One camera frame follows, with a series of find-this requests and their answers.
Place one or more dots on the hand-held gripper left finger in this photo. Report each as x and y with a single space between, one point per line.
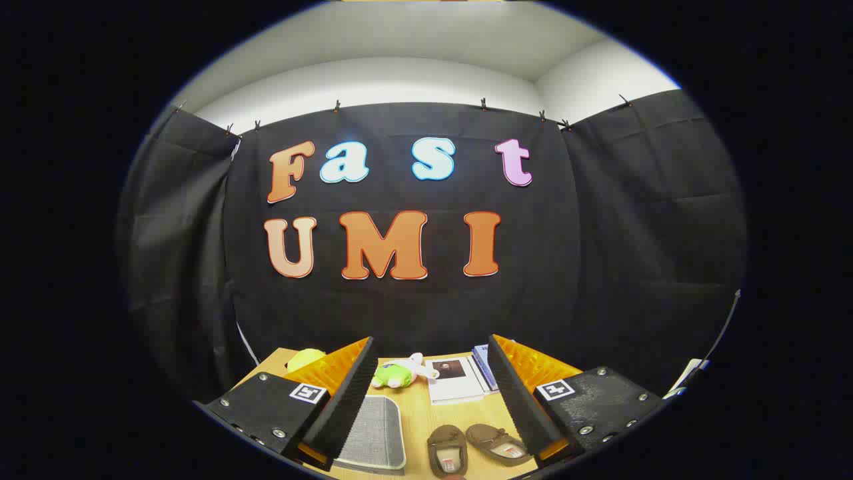
346 406

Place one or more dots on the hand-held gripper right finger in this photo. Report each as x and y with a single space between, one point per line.
520 400

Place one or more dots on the grey fabric storage box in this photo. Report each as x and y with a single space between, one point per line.
373 433

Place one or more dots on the brown fuzzy shoe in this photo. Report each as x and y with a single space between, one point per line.
446 450
498 443

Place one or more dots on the green and pink plush toy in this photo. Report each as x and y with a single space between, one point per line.
393 374

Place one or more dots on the blue cover book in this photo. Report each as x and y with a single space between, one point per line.
482 356

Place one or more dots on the white book with dark photo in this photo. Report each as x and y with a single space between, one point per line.
460 388

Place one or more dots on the yellow plush toy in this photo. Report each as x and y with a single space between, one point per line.
303 360

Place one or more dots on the white flat panel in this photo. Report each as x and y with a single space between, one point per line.
690 373

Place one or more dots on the row of black cloth clips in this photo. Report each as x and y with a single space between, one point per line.
337 106

